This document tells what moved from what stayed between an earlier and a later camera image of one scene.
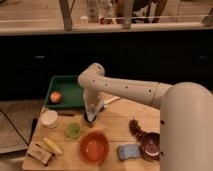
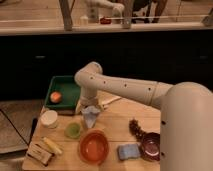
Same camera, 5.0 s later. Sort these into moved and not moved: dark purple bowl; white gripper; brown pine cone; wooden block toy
Moved: white gripper
Not moved: brown pine cone; dark purple bowl; wooden block toy
